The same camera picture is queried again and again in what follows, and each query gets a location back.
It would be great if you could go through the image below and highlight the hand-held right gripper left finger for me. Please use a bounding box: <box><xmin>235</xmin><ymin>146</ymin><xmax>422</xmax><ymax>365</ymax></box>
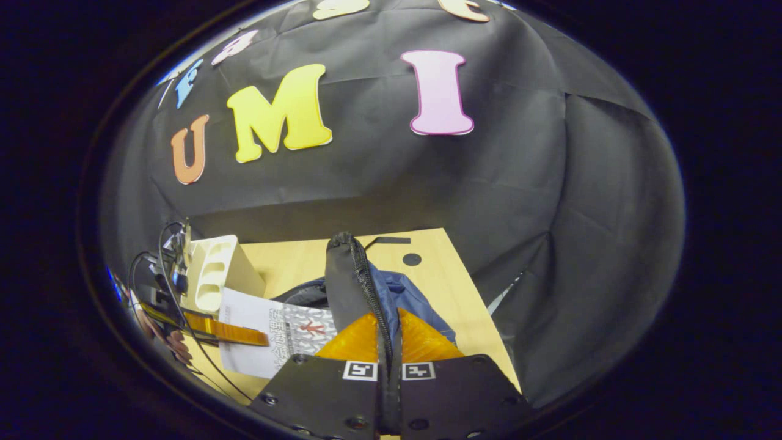
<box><xmin>249</xmin><ymin>312</ymin><xmax>393</xmax><ymax>440</ymax></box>

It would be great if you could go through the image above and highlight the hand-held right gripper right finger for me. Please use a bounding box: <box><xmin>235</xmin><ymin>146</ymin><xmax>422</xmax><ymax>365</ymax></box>
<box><xmin>391</xmin><ymin>307</ymin><xmax>533</xmax><ymax>440</ymax></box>

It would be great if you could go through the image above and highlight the white book grey patterned cover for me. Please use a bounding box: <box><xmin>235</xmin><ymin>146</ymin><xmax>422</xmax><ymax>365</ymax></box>
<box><xmin>218</xmin><ymin>287</ymin><xmax>338</xmax><ymax>380</ymax></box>

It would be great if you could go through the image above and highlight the white plastic bookshelf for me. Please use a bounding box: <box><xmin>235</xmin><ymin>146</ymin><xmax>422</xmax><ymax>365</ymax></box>
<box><xmin>182</xmin><ymin>235</ymin><xmax>267</xmax><ymax>315</ymax></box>

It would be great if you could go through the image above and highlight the navy blue schoolbag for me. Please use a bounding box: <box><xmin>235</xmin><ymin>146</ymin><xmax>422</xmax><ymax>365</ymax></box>
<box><xmin>272</xmin><ymin>231</ymin><xmax>459</xmax><ymax>367</ymax></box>

